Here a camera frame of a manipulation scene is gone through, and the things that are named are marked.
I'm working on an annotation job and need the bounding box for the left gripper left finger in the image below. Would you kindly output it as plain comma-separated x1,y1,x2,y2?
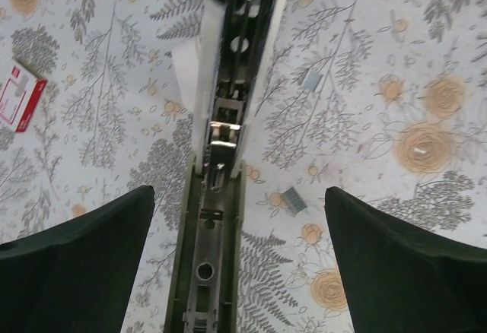
1,186,154,332

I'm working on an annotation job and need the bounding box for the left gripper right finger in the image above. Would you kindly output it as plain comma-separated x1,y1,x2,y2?
325,187,486,332

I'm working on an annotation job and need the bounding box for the small removed staple piece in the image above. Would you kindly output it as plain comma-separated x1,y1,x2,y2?
301,68,323,92

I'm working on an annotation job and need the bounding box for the small white stapler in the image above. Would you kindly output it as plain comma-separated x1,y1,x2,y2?
172,36,201,112

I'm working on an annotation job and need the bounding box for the olive green stapler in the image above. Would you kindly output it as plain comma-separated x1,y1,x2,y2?
164,0,286,332

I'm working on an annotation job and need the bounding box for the red staple box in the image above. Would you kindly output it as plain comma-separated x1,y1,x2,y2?
1,60,48,133

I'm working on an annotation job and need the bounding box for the floral table mat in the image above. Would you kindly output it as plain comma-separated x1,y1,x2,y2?
1,0,486,332

